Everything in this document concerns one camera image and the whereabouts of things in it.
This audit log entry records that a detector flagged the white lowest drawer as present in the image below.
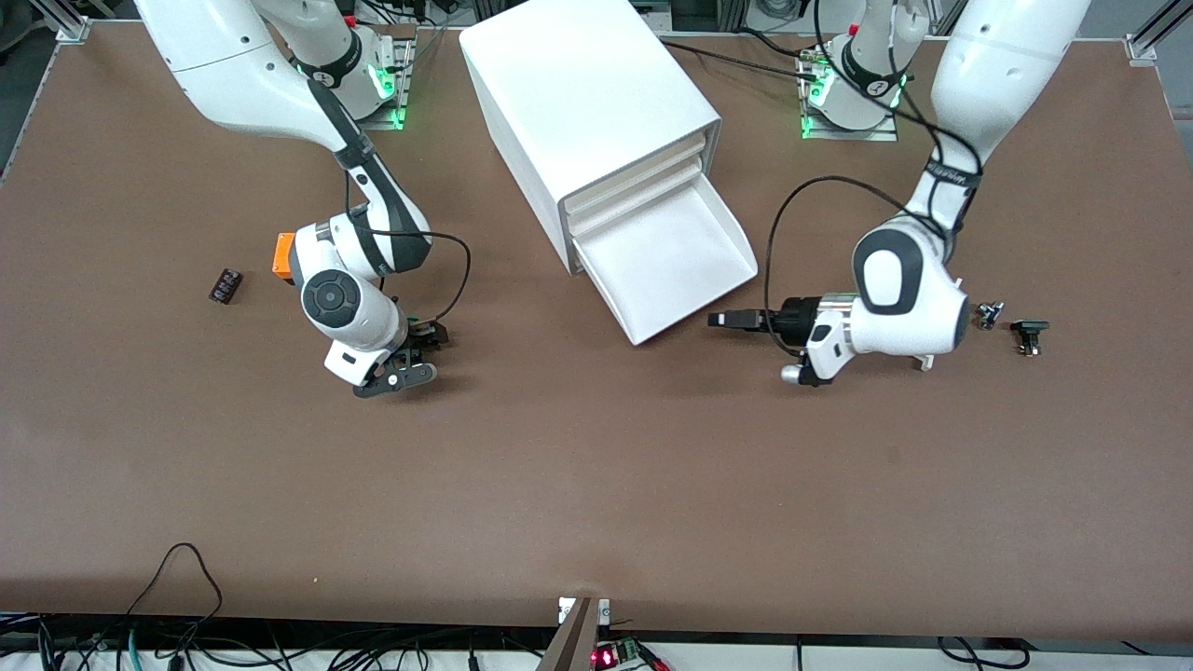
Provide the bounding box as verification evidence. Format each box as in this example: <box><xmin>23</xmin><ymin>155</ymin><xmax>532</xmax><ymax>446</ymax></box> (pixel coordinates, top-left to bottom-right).
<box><xmin>570</xmin><ymin>175</ymin><xmax>759</xmax><ymax>347</ymax></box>

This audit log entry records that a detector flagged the white middle drawer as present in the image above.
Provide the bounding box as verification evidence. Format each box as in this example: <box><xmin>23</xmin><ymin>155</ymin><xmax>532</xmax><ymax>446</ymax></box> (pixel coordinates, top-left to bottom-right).
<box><xmin>567</xmin><ymin>154</ymin><xmax>706</xmax><ymax>236</ymax></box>

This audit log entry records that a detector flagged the white highest drawer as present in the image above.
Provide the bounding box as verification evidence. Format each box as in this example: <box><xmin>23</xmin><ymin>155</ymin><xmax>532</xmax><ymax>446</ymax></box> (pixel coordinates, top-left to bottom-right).
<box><xmin>559</xmin><ymin>130</ymin><xmax>706</xmax><ymax>213</ymax></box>

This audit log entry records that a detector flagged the white drawer cabinet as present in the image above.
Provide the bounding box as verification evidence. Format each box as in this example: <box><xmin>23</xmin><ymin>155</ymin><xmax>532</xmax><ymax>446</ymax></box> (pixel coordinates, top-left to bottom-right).
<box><xmin>459</xmin><ymin>0</ymin><xmax>721</xmax><ymax>276</ymax></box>

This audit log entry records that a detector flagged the white curved plastic arc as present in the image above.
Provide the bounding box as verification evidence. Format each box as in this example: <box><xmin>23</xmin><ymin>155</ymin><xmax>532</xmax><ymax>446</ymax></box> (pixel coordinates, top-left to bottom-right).
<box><xmin>909</xmin><ymin>278</ymin><xmax>964</xmax><ymax>372</ymax></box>

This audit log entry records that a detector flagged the circuit board with red light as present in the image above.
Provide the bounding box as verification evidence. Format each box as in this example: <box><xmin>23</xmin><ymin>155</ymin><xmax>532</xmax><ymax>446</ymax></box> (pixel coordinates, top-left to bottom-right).
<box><xmin>592</xmin><ymin>637</ymin><xmax>646</xmax><ymax>670</ymax></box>

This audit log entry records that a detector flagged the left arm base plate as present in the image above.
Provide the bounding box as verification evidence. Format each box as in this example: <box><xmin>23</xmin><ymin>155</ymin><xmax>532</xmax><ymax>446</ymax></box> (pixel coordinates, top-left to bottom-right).
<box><xmin>797</xmin><ymin>47</ymin><xmax>900</xmax><ymax>143</ymax></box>

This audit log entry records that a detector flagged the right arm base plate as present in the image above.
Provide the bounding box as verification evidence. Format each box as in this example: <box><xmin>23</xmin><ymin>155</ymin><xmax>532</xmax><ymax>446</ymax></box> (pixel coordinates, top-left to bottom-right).
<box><xmin>359</xmin><ymin>37</ymin><xmax>413</xmax><ymax>131</ymax></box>

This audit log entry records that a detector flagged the black cable to base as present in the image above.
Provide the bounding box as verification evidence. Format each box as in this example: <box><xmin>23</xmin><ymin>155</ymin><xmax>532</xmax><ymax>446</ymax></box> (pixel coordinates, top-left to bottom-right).
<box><xmin>657</xmin><ymin>37</ymin><xmax>821</xmax><ymax>83</ymax></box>

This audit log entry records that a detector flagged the black looped table cable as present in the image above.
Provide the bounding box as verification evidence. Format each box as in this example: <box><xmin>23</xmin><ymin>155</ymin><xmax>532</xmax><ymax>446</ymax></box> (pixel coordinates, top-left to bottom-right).
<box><xmin>126</xmin><ymin>542</ymin><xmax>225</xmax><ymax>644</ymax></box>

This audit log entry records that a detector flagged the grey camera mount bar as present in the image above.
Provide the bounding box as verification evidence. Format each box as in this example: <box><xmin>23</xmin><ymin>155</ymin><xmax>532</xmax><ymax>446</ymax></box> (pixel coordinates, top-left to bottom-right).
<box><xmin>536</xmin><ymin>596</ymin><xmax>599</xmax><ymax>671</ymax></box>

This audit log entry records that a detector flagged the black cable loop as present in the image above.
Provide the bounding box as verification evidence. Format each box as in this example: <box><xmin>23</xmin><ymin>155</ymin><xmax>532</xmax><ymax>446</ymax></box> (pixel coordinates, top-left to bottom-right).
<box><xmin>937</xmin><ymin>637</ymin><xmax>1031</xmax><ymax>670</ymax></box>

